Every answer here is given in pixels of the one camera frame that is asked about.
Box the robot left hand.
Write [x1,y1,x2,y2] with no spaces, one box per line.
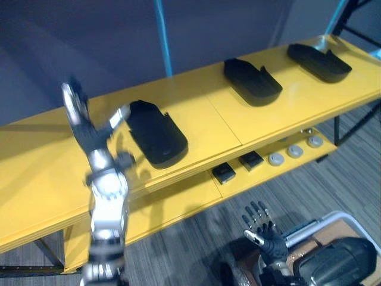
[61,78,132,156]

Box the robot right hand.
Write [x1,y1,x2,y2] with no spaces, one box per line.
[241,200,290,265]

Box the black plastic housing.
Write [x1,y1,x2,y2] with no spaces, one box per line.
[223,58,283,108]
[126,100,189,170]
[296,237,379,286]
[286,43,353,84]

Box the yellow shelf board narrow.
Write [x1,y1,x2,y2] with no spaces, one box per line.
[63,126,339,273]

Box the yellow shelf board wide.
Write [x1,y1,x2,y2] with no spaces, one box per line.
[0,33,381,254]

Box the white rimmed storage box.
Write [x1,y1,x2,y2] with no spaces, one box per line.
[281,210,381,286]

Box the small black box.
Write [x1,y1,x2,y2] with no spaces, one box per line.
[238,151,266,172]
[211,166,237,186]

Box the grey round disc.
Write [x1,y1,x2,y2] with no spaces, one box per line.
[286,144,305,159]
[306,135,324,149]
[267,153,285,166]

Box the blue upright post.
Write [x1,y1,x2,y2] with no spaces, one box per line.
[312,0,349,53]
[154,0,174,77]

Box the black shelf leg frame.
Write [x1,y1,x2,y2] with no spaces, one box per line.
[315,100,381,163]

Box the black metal rack frame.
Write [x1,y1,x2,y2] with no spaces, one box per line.
[332,0,381,48]

